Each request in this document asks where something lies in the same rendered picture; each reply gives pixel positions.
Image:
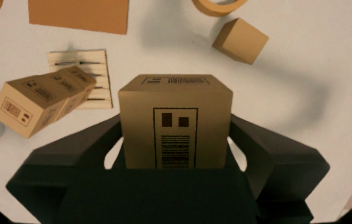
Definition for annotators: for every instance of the small wooden pallet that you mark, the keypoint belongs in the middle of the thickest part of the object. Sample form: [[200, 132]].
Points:
[[102, 68]]

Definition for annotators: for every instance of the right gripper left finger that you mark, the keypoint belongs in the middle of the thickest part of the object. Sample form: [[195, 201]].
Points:
[[86, 148]]

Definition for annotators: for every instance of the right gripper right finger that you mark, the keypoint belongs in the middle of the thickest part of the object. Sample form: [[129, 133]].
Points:
[[278, 168]]

